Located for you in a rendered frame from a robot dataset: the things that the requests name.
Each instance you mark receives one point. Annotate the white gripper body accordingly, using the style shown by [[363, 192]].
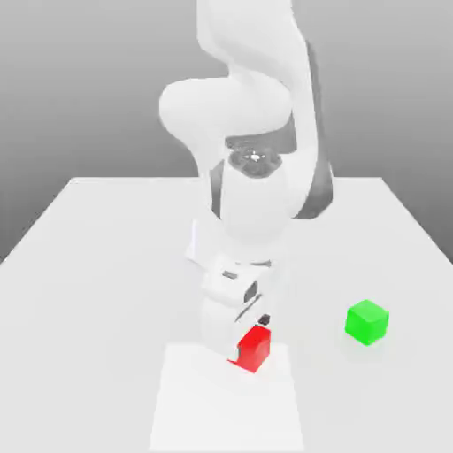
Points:
[[219, 325]]

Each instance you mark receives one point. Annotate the small red cube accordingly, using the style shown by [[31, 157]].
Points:
[[253, 350]]

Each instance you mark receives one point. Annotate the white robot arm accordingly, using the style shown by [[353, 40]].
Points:
[[254, 88]]

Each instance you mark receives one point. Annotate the small green cube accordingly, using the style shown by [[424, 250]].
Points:
[[366, 322]]

